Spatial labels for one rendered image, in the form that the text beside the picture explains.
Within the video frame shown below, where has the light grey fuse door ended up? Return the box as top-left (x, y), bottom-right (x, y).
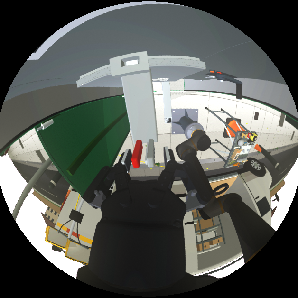
top-left (145, 139), bottom-right (156, 168)

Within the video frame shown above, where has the light grey pillar body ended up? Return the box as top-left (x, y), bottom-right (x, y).
top-left (109, 51), bottom-right (159, 143)

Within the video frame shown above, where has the red fuse-switch lever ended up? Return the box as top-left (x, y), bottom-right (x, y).
top-left (131, 140), bottom-right (143, 168)

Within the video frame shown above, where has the black angled bracket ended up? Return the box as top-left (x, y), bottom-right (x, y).
top-left (205, 69), bottom-right (243, 100)

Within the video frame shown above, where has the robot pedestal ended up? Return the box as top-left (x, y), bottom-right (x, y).
top-left (171, 108), bottom-right (204, 139)

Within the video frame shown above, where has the green pillar door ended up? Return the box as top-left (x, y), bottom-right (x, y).
top-left (37, 94), bottom-right (131, 196)

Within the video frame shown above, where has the black bollard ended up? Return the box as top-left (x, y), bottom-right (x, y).
top-left (47, 172), bottom-right (63, 190)

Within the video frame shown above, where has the black tool with orange tip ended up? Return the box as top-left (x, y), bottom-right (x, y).
top-left (254, 144), bottom-right (280, 171)

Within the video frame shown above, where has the white rod with black clamp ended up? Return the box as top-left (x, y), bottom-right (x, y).
top-left (67, 199), bottom-right (85, 239)

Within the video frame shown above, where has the white yellow service vehicle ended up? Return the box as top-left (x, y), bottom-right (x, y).
top-left (45, 188), bottom-right (95, 265)

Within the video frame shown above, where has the grey cylindrical door handle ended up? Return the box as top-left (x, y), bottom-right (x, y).
top-left (36, 119), bottom-right (55, 131)

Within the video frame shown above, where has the orange traffic cone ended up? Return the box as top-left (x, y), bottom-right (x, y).
top-left (223, 118), bottom-right (247, 139)

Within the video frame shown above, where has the white van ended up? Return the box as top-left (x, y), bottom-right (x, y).
top-left (182, 157), bottom-right (275, 277)

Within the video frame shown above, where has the light grey upright bar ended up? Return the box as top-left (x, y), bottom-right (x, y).
top-left (162, 81), bottom-right (172, 123)

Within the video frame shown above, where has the grey curved lamp pole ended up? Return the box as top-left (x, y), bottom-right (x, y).
top-left (12, 158), bottom-right (52, 221)

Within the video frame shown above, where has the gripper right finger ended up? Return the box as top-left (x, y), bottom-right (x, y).
top-left (157, 146), bottom-right (215, 209)

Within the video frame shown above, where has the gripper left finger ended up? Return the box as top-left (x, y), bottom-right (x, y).
top-left (83, 149), bottom-right (134, 209)

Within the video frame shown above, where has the brown building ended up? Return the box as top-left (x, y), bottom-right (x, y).
top-left (40, 205), bottom-right (59, 228)

